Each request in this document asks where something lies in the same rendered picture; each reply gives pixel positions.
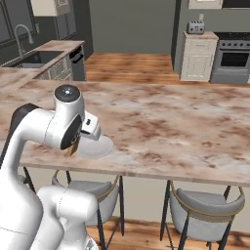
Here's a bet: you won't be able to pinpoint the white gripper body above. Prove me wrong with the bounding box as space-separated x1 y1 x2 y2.
80 125 103 142

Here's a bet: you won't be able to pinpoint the white round plate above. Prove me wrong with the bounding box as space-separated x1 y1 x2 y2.
77 134 114 160

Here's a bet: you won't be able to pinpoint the silver toaster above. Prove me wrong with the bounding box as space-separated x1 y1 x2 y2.
186 20 206 36

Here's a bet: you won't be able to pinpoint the brown wooden object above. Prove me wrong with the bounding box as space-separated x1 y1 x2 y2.
65 140 80 157

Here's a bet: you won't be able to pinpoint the grey stool with gold trim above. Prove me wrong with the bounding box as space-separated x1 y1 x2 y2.
22 167 37 194
159 179 246 250
51 169 126 250

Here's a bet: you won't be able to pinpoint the black dishwasher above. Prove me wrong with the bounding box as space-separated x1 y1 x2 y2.
68 45 88 82

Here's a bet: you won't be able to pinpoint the grey base cupboards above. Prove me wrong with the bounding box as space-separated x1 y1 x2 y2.
33 54 74 82

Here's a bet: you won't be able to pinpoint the dark sink basin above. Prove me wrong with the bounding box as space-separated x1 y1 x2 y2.
5 50 65 69

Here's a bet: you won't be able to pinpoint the silver curved tap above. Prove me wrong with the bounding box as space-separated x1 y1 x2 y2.
13 23 35 60

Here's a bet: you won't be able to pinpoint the cream base cabinet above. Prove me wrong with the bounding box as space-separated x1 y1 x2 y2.
179 30 220 83

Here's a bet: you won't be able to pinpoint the cream extractor hood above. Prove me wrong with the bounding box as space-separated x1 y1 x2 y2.
29 0 73 18

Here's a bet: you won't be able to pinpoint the steel oven with hob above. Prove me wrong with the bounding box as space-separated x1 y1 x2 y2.
209 31 250 86

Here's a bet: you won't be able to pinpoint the black microwave oven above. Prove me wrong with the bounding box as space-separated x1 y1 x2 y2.
222 0 250 10

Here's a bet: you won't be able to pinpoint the dark grey wall cabinets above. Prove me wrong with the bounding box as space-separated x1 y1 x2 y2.
0 0 78 45

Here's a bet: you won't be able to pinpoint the cream wall cabinet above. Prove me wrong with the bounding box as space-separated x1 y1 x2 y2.
187 0 224 11

